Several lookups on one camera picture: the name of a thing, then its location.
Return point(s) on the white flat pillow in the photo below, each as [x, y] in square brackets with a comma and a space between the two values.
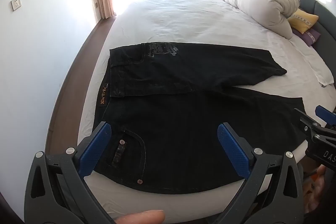
[315, 61]

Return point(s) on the white sheeted bed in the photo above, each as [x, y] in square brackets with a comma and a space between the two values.
[183, 19]

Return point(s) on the black denim pants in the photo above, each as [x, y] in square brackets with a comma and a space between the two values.
[183, 113]

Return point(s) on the yellow patterned pillow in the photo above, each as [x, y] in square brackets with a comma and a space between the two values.
[303, 19]

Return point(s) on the purple pillow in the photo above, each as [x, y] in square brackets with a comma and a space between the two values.
[308, 36]

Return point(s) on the rolled white duvet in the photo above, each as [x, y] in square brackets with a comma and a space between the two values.
[260, 6]

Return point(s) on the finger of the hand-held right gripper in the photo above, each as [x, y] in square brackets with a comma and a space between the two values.
[325, 115]
[308, 123]

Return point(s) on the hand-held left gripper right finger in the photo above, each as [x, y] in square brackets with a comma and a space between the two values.
[233, 151]

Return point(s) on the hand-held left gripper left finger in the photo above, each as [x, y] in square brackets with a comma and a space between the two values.
[94, 151]

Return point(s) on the grey upholstered headboard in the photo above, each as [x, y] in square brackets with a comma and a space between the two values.
[323, 8]

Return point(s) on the white wall socket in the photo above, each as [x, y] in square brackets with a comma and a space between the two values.
[16, 3]

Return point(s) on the person's left hand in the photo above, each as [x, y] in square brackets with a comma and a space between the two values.
[144, 217]

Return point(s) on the person's right hand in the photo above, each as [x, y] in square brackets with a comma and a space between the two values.
[321, 176]

